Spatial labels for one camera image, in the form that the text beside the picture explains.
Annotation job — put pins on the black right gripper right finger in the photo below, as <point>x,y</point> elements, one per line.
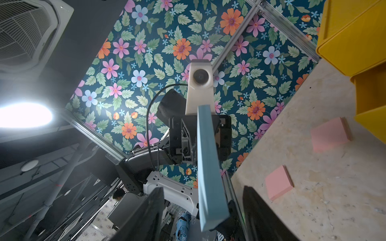
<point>262,224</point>

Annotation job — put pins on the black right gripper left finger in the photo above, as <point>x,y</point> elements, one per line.
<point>139,218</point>

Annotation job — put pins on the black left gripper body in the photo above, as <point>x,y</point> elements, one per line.
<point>183,137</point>

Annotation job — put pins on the blue sticky note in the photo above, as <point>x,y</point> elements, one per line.
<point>213,205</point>

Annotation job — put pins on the pink sticky note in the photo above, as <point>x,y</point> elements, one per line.
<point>330,135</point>
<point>278,183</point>

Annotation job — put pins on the yellow drawer cabinet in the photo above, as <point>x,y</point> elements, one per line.
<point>352,38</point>

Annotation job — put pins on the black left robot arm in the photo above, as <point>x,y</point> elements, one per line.
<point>140,171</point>

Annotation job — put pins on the bright ceiling lamp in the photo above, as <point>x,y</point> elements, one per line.
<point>25,115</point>

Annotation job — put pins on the ceiling air vent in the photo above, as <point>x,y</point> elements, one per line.
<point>30,31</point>

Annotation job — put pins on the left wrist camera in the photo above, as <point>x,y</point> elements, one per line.
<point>200,86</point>

